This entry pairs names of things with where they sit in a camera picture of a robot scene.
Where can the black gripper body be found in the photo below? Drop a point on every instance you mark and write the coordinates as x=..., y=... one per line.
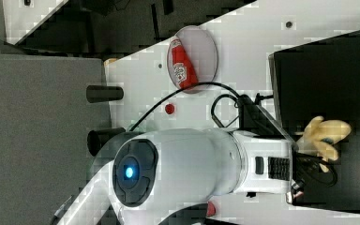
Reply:
x=257, y=120

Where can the plush peeled banana toy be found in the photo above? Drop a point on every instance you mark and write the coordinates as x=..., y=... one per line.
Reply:
x=320, y=136

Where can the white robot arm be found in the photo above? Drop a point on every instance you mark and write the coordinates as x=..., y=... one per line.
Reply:
x=145, y=178

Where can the black toaster oven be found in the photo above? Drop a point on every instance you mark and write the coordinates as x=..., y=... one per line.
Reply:
x=323, y=78

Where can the plush red ketchup bottle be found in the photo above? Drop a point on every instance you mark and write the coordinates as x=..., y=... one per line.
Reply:
x=180, y=67

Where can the plush strawberry toy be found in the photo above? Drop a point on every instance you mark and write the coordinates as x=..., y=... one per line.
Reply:
x=169, y=108

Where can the grey round plate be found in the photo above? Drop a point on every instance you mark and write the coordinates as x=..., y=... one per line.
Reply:
x=202, y=51

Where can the red plush fruit toy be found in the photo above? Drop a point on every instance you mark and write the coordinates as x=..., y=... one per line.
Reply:
x=211, y=209

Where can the black cylindrical cup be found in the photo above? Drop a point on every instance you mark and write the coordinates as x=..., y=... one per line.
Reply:
x=100, y=93

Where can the black oven door handle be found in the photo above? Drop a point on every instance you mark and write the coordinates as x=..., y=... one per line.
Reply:
x=259, y=98

